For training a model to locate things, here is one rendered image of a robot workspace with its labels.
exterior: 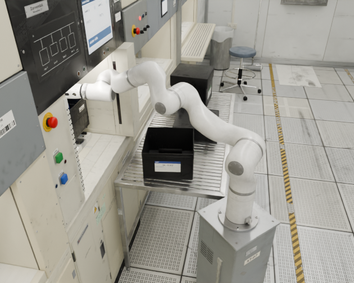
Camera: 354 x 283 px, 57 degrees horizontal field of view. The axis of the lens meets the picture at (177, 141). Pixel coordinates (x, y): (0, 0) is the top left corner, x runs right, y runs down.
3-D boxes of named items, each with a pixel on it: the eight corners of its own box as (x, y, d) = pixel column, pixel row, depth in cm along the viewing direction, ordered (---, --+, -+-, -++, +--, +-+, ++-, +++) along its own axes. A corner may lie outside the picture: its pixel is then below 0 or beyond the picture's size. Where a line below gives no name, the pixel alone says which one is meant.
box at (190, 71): (205, 110, 249) (207, 79, 235) (169, 105, 255) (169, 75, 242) (212, 95, 272) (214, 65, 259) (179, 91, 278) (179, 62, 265)
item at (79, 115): (72, 150, 174) (62, 96, 157) (37, 146, 178) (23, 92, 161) (91, 128, 195) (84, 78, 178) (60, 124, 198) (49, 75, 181)
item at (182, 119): (217, 144, 209) (218, 126, 202) (171, 140, 213) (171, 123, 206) (218, 122, 233) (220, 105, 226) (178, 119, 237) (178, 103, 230)
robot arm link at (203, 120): (246, 177, 136) (259, 158, 147) (262, 160, 128) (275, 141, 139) (155, 105, 144) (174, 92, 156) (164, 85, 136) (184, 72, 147)
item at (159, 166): (142, 178, 180) (140, 153, 170) (148, 150, 203) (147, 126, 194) (193, 180, 179) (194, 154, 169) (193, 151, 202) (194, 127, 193)
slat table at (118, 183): (215, 286, 208) (225, 196, 168) (125, 270, 218) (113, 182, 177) (227, 165, 316) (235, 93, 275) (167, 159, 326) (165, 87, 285)
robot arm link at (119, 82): (133, 51, 151) (95, 72, 171) (125, 80, 144) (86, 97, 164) (146, 63, 157) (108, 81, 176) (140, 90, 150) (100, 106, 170)
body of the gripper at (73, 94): (82, 102, 165) (62, 100, 167) (90, 94, 174) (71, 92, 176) (80, 88, 161) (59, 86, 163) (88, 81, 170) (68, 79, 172)
